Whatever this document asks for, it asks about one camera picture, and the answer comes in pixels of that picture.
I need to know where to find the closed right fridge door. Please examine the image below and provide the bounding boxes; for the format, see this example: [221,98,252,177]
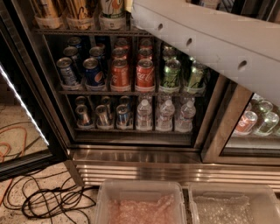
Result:
[201,74,280,165]

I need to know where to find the silver blue can front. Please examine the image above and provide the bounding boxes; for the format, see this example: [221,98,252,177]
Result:
[56,57,79,86]

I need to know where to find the water bottle middle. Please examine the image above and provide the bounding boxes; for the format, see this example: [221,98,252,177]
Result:
[156,100,175,131]

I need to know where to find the red coca-cola can front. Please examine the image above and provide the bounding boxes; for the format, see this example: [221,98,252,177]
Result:
[136,59,154,88]

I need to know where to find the small blue can bottom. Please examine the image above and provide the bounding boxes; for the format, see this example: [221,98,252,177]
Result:
[116,104,130,126]

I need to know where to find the water bottle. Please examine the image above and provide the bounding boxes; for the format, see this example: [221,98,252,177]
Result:
[175,101,196,133]
[136,99,152,131]
[156,100,175,131]

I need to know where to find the gold can far left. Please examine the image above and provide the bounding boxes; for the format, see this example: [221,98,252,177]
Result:
[31,0,61,18]

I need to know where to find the water bottle left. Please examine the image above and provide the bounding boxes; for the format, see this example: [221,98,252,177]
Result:
[136,99,152,131]

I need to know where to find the middle wire shelf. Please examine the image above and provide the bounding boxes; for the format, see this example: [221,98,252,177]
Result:
[59,90,205,97]

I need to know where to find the green can front left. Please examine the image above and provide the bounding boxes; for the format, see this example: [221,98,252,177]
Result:
[161,59,181,88]

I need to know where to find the steel fridge base grille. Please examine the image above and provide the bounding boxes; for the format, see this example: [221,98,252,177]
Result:
[65,149,280,193]

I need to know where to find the clear bin white contents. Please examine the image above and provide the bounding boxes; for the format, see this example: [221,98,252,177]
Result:
[188,183,280,224]

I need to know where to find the clear bin pink contents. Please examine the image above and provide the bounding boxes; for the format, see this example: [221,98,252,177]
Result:
[94,179,187,224]

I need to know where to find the orange soda can front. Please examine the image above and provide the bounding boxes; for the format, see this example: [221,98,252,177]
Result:
[111,59,130,88]

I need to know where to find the blue pepsi can front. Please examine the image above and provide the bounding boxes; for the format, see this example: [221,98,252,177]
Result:
[83,58,105,87]

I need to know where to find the small can bottom left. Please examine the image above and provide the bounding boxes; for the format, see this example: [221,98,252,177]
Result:
[75,105,92,126]

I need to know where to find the green can front right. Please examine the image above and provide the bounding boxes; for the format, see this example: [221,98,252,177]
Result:
[186,61,207,88]

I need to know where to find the top wire shelf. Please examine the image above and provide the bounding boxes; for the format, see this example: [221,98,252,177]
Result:
[33,28,152,37]

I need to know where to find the orange cable on floor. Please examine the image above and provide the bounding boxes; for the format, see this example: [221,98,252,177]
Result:
[0,125,28,205]

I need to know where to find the small can bottom middle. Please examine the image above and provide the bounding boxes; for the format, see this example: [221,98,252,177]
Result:
[95,105,111,126]

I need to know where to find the open fridge glass door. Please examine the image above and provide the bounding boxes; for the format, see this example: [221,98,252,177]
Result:
[0,0,67,181]

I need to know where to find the green can behind glass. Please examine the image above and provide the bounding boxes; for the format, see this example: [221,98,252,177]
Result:
[255,112,279,136]

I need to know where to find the wire shelf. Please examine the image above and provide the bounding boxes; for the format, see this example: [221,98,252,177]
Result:
[59,90,205,97]
[33,28,152,37]

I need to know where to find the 7up can left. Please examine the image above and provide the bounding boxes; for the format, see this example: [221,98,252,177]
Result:
[100,0,124,18]

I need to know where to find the water bottle right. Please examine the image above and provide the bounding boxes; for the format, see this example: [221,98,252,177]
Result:
[175,101,196,133]

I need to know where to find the orange can behind glass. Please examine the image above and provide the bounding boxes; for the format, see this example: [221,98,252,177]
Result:
[235,111,258,133]

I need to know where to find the black cable on floor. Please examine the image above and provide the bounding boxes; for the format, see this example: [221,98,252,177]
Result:
[2,167,99,224]

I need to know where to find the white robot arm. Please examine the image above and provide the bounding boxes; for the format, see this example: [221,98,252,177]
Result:
[131,0,280,106]

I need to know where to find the gold can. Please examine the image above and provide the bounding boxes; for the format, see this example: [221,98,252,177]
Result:
[31,0,61,18]
[66,0,95,19]

